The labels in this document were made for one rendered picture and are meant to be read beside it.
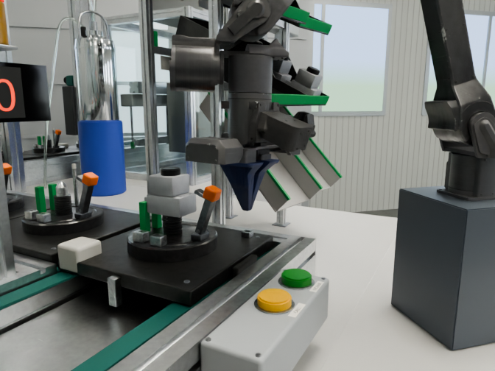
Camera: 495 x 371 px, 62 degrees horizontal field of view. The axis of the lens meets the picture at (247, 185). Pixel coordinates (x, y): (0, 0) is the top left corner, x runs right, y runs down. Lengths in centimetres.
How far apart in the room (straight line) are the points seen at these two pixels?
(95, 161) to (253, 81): 110
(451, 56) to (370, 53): 404
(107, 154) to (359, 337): 115
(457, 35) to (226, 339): 48
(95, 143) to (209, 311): 113
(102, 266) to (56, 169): 139
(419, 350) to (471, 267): 13
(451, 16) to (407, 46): 430
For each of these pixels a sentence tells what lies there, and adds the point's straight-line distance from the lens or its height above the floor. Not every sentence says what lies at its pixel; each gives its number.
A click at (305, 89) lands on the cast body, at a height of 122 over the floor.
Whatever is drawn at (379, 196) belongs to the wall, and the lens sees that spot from 488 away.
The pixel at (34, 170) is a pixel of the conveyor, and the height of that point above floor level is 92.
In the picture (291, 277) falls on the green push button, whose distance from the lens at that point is 55.
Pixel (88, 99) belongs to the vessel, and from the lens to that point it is 156.
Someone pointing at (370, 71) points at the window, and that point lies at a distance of 464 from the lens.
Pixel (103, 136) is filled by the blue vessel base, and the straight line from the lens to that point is 155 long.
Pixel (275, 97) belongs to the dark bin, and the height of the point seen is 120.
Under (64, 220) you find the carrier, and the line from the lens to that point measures 80.
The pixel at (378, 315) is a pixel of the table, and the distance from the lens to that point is 72.
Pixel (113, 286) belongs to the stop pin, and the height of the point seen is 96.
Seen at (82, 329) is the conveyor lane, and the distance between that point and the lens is 58.
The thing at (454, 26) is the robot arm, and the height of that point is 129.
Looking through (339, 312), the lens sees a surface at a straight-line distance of 71.
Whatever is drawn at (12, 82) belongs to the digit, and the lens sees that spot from 58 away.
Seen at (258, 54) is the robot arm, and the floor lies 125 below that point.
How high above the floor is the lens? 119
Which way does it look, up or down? 11 degrees down
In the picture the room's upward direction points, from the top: straight up
